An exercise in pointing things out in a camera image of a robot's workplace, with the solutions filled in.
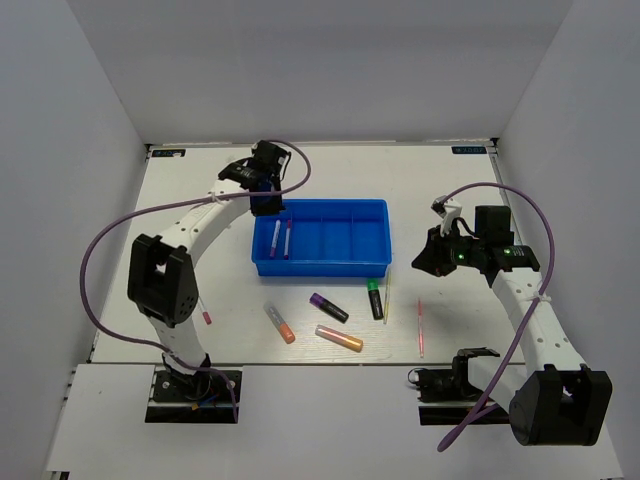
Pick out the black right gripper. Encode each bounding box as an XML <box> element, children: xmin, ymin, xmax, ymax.
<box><xmin>412</xmin><ymin>222</ymin><xmax>485</xmax><ymax>277</ymax></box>

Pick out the pink capped white marker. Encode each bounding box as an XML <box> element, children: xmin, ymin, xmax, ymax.
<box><xmin>269</xmin><ymin>219</ymin><xmax>281</xmax><ymax>259</ymax></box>

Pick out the thin yellow highlighter pen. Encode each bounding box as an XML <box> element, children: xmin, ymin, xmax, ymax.
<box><xmin>383</xmin><ymin>269</ymin><xmax>392</xmax><ymax>325</ymax></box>

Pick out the magenta capped white marker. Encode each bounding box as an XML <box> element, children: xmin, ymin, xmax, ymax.
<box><xmin>283</xmin><ymin>219</ymin><xmax>292</xmax><ymax>260</ymax></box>

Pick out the green black highlighter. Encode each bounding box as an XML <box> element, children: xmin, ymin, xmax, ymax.
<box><xmin>367</xmin><ymin>278</ymin><xmax>384</xmax><ymax>320</ymax></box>

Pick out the thin pink highlighter pen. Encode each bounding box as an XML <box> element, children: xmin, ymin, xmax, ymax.
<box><xmin>417</xmin><ymin>299</ymin><xmax>424</xmax><ymax>359</ymax></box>

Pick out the purple black highlighter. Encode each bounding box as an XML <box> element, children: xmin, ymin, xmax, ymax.
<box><xmin>309</xmin><ymin>293</ymin><xmax>349</xmax><ymax>323</ymax></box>

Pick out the orange grey highlighter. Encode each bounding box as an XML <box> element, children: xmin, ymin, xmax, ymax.
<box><xmin>263</xmin><ymin>302</ymin><xmax>296</xmax><ymax>344</ymax></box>

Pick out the yellow orange highlighter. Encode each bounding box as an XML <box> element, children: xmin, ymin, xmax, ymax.
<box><xmin>315</xmin><ymin>325</ymin><xmax>364</xmax><ymax>353</ymax></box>

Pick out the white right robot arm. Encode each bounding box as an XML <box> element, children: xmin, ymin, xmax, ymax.
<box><xmin>408</xmin><ymin>201</ymin><xmax>613</xmax><ymax>446</ymax></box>

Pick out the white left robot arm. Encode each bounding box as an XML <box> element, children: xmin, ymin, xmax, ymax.
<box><xmin>127</xmin><ymin>141</ymin><xmax>291</xmax><ymax>399</ymax></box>

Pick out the blue plastic divided tray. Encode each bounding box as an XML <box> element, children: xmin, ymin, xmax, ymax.
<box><xmin>251</xmin><ymin>199</ymin><xmax>392</xmax><ymax>278</ymax></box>

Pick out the right corner label sticker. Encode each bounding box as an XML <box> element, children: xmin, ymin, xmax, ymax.
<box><xmin>451</xmin><ymin>145</ymin><xmax>487</xmax><ymax>155</ymax></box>

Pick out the corner label sticker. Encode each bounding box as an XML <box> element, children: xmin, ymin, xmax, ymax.
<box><xmin>151</xmin><ymin>149</ymin><xmax>186</xmax><ymax>158</ymax></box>
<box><xmin>451</xmin><ymin>145</ymin><xmax>487</xmax><ymax>155</ymax></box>

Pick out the left corner label sticker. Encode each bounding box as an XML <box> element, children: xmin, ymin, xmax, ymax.
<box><xmin>151</xmin><ymin>149</ymin><xmax>186</xmax><ymax>158</ymax></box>

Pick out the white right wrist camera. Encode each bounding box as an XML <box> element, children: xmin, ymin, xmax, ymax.
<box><xmin>431</xmin><ymin>196</ymin><xmax>462</xmax><ymax>237</ymax></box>

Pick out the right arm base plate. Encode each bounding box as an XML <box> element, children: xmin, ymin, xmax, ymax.
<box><xmin>407</xmin><ymin>368</ymin><xmax>482</xmax><ymax>426</ymax></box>

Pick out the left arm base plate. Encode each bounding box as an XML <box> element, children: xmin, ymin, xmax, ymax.
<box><xmin>144</xmin><ymin>369</ymin><xmax>236</xmax><ymax>424</ymax></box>

